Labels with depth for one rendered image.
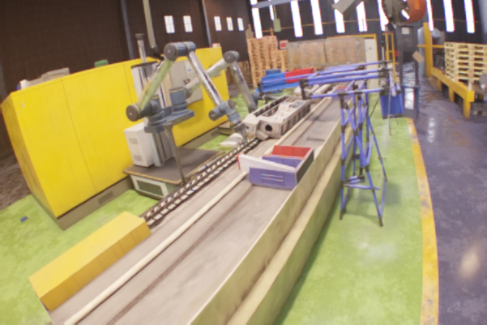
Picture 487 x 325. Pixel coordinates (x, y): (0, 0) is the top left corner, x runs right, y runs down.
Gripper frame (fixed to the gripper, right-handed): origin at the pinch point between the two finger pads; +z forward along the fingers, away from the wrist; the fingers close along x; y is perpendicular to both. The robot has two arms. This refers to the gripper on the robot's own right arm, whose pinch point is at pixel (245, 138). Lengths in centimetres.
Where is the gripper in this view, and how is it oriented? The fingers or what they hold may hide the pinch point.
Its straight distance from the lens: 236.2
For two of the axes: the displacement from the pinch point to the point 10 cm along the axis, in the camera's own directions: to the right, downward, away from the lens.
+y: 7.1, -3.5, -6.2
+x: 5.1, -3.6, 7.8
